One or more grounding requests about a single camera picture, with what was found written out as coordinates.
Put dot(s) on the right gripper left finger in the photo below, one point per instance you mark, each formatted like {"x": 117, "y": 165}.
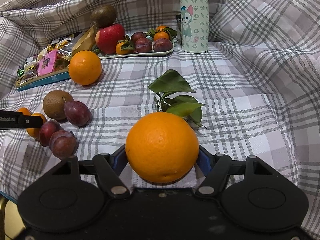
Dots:
{"x": 108, "y": 168}

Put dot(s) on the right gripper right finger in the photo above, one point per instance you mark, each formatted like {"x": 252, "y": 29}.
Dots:
{"x": 215, "y": 169}

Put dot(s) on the small mandarin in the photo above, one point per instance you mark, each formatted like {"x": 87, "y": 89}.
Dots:
{"x": 24, "y": 111}
{"x": 34, "y": 132}

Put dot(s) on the red plum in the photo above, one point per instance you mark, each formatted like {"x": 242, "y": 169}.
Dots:
{"x": 47, "y": 130}

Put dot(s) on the brown kiwi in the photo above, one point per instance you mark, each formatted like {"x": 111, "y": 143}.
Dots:
{"x": 53, "y": 104}

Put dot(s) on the purple plum front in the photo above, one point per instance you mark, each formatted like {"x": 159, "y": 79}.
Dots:
{"x": 62, "y": 144}

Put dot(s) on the large orange with leaves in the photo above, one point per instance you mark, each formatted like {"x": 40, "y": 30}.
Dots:
{"x": 162, "y": 147}

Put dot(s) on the dark plum with stem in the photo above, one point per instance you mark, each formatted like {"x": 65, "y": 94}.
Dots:
{"x": 77, "y": 113}

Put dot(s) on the gold metal tray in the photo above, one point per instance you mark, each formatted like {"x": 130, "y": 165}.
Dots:
{"x": 10, "y": 219}

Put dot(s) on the green foil candy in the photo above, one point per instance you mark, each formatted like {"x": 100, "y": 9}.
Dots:
{"x": 25, "y": 69}

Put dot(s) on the pink snack packet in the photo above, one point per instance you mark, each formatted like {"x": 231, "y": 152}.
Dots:
{"x": 46, "y": 64}

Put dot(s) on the snack tin tray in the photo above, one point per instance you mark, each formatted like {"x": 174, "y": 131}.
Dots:
{"x": 64, "y": 53}

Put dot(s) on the tan paper snack bag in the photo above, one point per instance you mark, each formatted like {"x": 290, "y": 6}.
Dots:
{"x": 86, "y": 41}

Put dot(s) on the white fruit plate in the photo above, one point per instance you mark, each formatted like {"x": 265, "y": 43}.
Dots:
{"x": 115, "y": 56}

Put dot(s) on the plate mandarin left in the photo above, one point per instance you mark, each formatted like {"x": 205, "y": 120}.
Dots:
{"x": 124, "y": 47}

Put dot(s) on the plate mandarin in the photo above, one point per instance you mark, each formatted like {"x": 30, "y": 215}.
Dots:
{"x": 124, "y": 47}
{"x": 160, "y": 28}
{"x": 161, "y": 34}

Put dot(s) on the grey plaid tablecloth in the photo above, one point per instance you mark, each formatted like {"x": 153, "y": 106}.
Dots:
{"x": 258, "y": 81}

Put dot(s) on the plate plum middle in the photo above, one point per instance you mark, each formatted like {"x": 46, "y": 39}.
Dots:
{"x": 143, "y": 45}

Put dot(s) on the plate plum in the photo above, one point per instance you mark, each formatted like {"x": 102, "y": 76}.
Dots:
{"x": 143, "y": 45}
{"x": 162, "y": 45}
{"x": 137, "y": 35}

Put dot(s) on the red apple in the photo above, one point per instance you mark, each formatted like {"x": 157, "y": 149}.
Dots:
{"x": 106, "y": 39}

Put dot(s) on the plate plum right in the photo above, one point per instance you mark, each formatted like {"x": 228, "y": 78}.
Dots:
{"x": 162, "y": 45}

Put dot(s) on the plate plum back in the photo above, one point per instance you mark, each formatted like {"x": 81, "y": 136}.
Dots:
{"x": 137, "y": 35}

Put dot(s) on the dark kiwi on apple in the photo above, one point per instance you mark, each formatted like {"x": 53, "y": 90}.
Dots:
{"x": 104, "y": 16}

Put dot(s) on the plate mandarin right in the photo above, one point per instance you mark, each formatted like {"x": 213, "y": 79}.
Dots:
{"x": 161, "y": 34}

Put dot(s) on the plate mandarin back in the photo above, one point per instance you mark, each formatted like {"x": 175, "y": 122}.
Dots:
{"x": 160, "y": 28}

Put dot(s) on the black can behind bottle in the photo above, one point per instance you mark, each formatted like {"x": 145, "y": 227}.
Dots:
{"x": 178, "y": 20}

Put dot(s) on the cartoon cat water bottle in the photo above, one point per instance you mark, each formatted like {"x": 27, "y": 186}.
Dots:
{"x": 194, "y": 20}

